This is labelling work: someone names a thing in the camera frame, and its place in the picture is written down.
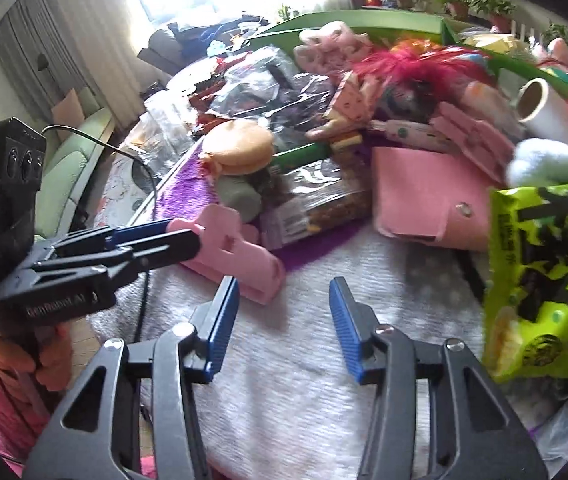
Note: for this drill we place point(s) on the red pink feather toy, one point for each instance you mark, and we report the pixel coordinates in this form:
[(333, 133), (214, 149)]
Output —
[(445, 70)]

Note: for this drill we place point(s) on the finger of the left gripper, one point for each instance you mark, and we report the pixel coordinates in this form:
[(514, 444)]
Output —
[(118, 267), (106, 238)]

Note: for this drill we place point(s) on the black left camera box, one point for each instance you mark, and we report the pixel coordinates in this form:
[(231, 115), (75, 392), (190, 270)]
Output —
[(22, 154)]

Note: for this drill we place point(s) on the left hand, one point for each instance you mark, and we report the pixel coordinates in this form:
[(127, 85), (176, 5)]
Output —
[(53, 371)]

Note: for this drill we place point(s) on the grey ottoman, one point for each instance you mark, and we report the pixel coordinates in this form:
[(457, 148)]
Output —
[(164, 52)]

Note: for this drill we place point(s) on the green seaweed snack bag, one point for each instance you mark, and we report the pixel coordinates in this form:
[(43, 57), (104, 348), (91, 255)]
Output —
[(526, 303)]

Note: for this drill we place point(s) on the pink plastic clip holder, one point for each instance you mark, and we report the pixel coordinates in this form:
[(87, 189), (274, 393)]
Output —
[(230, 247)]

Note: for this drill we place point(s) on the plush hamburger toy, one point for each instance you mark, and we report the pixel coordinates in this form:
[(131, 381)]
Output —
[(236, 148)]

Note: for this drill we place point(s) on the pink wallet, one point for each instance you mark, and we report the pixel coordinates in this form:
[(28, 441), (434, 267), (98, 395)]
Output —
[(436, 199)]

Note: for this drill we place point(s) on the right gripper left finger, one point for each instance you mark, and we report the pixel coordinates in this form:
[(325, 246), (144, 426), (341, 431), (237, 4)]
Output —
[(213, 323)]

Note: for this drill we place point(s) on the packaged snack bar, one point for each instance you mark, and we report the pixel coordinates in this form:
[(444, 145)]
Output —
[(314, 198)]

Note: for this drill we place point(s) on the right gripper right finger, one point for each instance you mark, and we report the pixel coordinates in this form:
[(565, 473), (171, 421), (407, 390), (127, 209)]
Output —
[(354, 324)]

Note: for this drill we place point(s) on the green box with clutter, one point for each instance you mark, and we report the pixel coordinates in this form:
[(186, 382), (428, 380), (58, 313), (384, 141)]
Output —
[(451, 31)]

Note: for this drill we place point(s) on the cardboard tape roll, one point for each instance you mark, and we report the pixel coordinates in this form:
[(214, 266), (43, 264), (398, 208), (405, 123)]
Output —
[(542, 111)]

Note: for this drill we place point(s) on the empty green box lid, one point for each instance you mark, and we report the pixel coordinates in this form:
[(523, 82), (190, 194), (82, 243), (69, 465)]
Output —
[(382, 26)]

